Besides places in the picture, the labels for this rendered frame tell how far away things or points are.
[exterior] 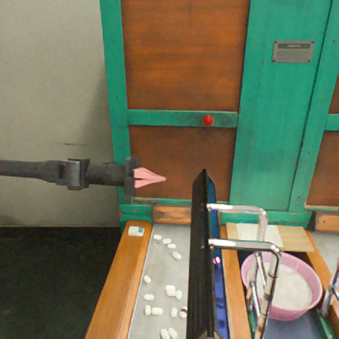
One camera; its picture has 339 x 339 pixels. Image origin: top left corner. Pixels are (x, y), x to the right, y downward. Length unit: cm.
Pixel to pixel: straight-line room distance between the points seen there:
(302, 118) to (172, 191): 59
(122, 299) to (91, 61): 142
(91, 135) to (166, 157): 98
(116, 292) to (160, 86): 74
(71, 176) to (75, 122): 131
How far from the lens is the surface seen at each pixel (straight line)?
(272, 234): 131
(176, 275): 113
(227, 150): 119
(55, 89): 208
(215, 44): 110
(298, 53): 114
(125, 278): 110
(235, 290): 108
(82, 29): 198
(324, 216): 137
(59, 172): 84
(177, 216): 127
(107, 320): 100
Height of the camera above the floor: 155
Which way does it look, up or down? 26 degrees down
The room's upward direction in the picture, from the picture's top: straight up
